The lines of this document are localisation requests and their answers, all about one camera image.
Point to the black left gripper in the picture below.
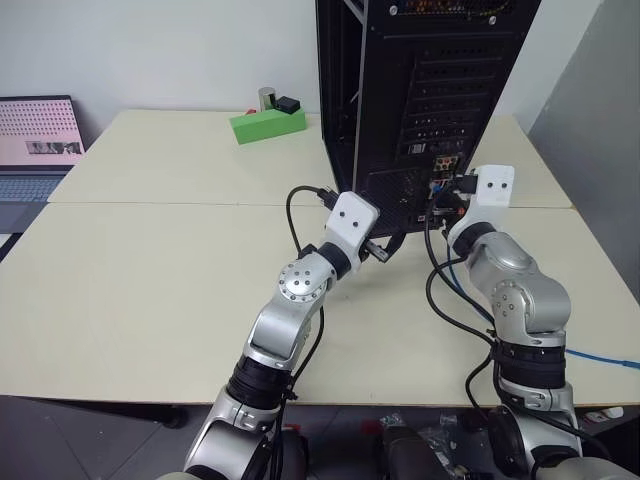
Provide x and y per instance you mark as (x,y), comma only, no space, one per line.
(380,250)

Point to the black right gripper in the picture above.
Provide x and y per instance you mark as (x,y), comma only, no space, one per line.
(450,210)

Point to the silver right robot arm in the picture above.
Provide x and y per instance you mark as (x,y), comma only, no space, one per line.
(520,295)

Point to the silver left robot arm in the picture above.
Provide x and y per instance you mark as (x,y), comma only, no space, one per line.
(300,285)

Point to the black computer tower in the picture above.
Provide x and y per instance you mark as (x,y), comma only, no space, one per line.
(430,100)

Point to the green rectangular box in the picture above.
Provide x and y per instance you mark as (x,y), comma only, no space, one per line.
(267,127)

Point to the small black box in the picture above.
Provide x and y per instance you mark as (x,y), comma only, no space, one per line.
(289,104)

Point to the silver metal cylinder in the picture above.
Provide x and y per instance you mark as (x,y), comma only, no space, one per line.
(266,99)

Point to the dark rounded shape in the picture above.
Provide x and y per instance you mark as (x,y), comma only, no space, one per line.
(295,450)

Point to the small white object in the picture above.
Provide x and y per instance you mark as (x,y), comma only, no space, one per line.
(607,413)

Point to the black table castor wheel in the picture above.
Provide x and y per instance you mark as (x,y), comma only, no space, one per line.
(172,416)

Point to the grey laptop with pink screen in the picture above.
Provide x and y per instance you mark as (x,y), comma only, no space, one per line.
(35,145)

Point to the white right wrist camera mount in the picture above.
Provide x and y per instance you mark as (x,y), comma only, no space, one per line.
(492,192)

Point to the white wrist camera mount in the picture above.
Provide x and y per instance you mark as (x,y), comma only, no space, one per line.
(492,192)
(350,215)

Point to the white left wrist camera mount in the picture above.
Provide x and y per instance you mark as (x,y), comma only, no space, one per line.
(350,215)

